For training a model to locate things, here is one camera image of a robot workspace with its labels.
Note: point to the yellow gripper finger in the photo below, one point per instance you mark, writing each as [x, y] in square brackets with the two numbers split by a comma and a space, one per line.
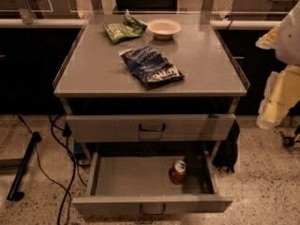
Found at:
[281, 93]
[269, 40]

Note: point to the red coke can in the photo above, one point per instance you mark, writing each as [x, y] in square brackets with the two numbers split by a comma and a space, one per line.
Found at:
[178, 172]

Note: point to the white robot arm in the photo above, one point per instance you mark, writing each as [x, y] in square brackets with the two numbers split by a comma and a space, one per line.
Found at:
[288, 44]

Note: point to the closed grey top drawer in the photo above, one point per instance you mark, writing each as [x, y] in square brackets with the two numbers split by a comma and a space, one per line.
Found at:
[150, 128]

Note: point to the grey drawer cabinet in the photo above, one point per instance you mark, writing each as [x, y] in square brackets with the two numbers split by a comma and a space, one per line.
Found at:
[95, 81]

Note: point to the open grey middle drawer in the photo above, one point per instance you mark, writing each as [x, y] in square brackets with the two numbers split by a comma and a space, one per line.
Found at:
[142, 186]

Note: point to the black caster wheel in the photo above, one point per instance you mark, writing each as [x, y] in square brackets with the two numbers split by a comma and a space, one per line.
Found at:
[290, 141]

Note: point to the white bowl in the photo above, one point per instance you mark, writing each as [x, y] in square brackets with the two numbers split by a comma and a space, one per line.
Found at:
[163, 28]

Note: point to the blue chip bag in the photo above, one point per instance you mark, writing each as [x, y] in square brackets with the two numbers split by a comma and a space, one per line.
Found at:
[150, 67]

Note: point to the green chip bag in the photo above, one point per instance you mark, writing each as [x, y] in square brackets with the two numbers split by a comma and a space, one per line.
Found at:
[130, 28]

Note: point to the black floor stand bar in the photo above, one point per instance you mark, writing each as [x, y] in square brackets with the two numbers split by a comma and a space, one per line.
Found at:
[14, 194]

